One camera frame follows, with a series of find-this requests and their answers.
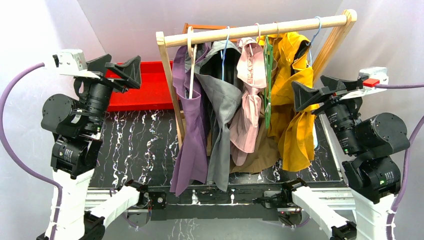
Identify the orange wooden shelf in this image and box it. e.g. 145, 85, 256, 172
182, 23, 227, 34

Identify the blue wire hanger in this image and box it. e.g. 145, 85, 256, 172
221, 32, 230, 81

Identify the brown skirt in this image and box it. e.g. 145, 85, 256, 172
229, 110, 281, 174

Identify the yellow skirt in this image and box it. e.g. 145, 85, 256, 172
256, 31, 321, 172

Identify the green hanger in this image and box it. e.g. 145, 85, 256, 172
263, 36, 274, 129

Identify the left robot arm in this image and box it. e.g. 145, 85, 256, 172
39, 49, 150, 240

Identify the red plastic bin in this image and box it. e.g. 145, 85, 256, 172
107, 61, 173, 112

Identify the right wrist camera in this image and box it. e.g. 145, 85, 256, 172
358, 66, 389, 91

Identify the pink skirt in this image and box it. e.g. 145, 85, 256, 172
229, 37, 267, 166

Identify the grey pleated skirt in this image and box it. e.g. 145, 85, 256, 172
195, 40, 242, 192

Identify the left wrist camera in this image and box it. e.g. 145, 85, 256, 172
52, 49, 88, 77

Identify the purple pleated skirt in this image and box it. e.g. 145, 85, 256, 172
170, 45, 210, 197

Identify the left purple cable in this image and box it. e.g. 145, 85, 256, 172
0, 62, 64, 240

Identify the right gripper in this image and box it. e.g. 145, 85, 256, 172
289, 73, 361, 154

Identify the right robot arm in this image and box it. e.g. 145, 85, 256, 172
258, 73, 411, 240

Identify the pink hanger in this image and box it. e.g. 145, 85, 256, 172
255, 22, 261, 44

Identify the purple cable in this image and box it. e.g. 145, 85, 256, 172
375, 82, 424, 240
0, 62, 64, 240

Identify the light blue hanger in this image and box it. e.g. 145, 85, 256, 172
307, 16, 322, 67

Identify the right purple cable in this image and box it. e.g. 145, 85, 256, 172
375, 82, 424, 240

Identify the wooden clothes rack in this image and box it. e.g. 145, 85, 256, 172
156, 9, 358, 146

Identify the beige wooden hanger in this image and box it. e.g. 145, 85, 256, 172
187, 26, 197, 99

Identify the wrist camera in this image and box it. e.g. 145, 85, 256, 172
52, 49, 88, 77
358, 66, 389, 91

